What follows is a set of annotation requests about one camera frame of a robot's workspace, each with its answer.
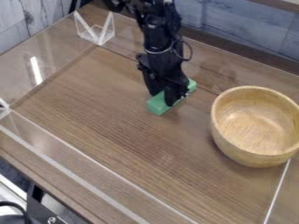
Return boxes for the black metal table leg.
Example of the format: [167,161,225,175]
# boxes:
[27,184,87,224]

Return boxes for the clear acrylic corner bracket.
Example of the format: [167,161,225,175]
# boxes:
[74,11,115,46]

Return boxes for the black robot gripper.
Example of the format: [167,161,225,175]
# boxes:
[135,49,189,107]

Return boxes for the wooden bowl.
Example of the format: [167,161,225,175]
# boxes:
[210,86,299,168]

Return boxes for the black cable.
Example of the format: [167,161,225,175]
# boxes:
[0,201,34,224]

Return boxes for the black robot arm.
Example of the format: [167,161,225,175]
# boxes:
[103,0,190,107]

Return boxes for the green rectangular block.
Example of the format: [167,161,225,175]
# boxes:
[146,79,198,116]

